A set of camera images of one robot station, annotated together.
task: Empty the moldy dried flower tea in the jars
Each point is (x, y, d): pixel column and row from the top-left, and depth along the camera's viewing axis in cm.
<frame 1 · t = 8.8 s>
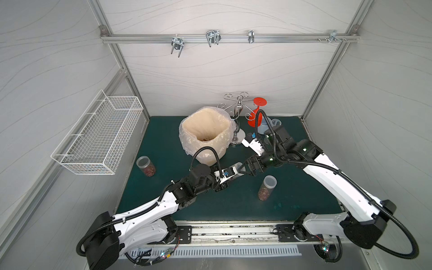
left hand: (229, 171, 73), fingers open
right hand: (243, 166, 67), fingers open
chrome glass holder stand: (238, 107, 92), point 28 cm above the table
red plastic wine glass: (259, 102, 92), point 30 cm above the table
cream trash bin with bag: (207, 126, 98), point 16 cm above the table
jar with flowers left side: (145, 164, 86), point 12 cm above the table
jar with flowers right side: (269, 183, 73), point 18 cm above the table

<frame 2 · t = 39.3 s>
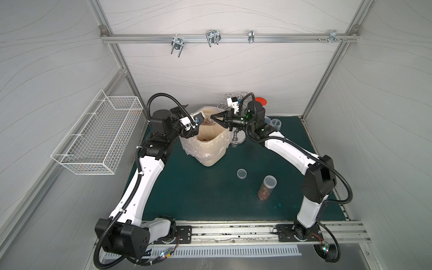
left hand: (186, 111, 70), fingers open
right hand: (209, 116, 70), fingers closed
clear plastic jar lid: (241, 174, 95), on the table
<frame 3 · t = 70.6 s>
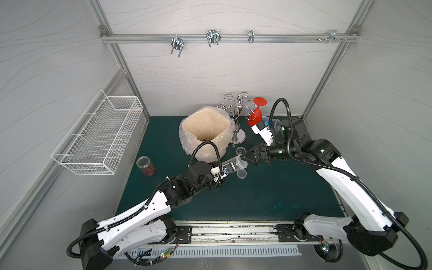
left hand: (220, 166, 71), fingers open
right hand: (247, 153, 63), fingers open
jar with flowers right side: (241, 162, 62), point 34 cm above the table
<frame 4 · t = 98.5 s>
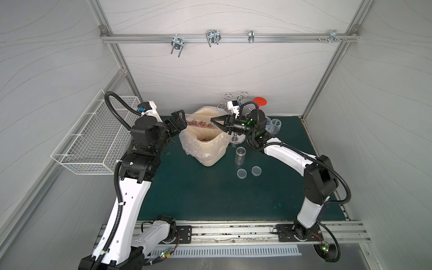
left hand: (172, 115, 62), fingers open
right hand: (210, 120, 69), fingers closed
